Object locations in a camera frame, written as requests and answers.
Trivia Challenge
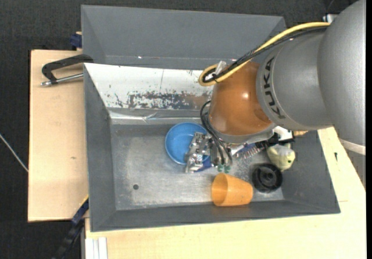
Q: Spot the black round ribbed lid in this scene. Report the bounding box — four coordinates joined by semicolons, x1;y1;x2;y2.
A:
251;163;284;193

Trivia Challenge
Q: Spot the blue bowl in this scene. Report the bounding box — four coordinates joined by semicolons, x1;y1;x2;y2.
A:
164;122;212;166

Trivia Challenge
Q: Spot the black cylinder on white bracket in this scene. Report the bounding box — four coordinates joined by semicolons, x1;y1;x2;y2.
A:
235;126;294;161

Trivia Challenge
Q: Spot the orange plastic cup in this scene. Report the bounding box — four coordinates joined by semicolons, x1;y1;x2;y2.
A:
210;172;254;207

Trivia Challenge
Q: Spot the brown cardboard board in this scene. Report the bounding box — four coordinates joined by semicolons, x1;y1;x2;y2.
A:
27;49;90;223

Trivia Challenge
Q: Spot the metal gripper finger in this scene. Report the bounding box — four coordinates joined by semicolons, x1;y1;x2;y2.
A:
184;152;211;174
189;132;210;154

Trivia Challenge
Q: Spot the pale yellow toy animal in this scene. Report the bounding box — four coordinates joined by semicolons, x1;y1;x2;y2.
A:
266;142;296;172

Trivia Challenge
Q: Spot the grey metal bin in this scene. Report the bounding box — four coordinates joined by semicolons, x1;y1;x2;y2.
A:
80;4;341;233

